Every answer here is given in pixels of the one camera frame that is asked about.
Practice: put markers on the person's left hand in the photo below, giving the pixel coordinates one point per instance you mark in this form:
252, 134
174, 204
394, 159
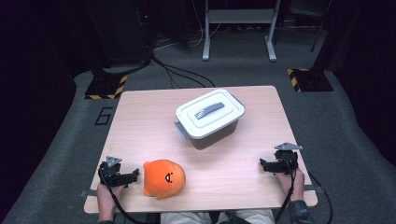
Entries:
106, 199

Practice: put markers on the person's legs light trousers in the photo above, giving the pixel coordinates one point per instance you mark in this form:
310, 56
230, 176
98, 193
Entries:
193, 217

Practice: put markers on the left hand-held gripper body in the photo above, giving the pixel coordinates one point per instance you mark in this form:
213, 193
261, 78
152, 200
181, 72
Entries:
110, 174

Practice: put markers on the grey table bracket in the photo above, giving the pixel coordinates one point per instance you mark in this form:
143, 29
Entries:
313, 188
88, 193

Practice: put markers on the black stand hazard striped base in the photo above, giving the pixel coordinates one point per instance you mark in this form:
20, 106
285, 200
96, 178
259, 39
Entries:
309, 79
107, 87

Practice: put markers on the grey transparent storage box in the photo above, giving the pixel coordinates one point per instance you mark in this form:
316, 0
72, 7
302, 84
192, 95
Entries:
214, 137

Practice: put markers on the white metal stand frame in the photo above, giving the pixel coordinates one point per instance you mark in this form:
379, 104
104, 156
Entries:
239, 15

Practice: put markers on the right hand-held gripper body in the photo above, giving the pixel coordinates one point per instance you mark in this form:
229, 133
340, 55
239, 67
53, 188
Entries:
286, 158

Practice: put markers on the person's right hand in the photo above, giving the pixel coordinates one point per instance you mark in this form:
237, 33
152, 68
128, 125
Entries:
294, 186

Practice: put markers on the orange plush toy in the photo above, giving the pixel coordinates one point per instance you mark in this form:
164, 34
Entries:
158, 182

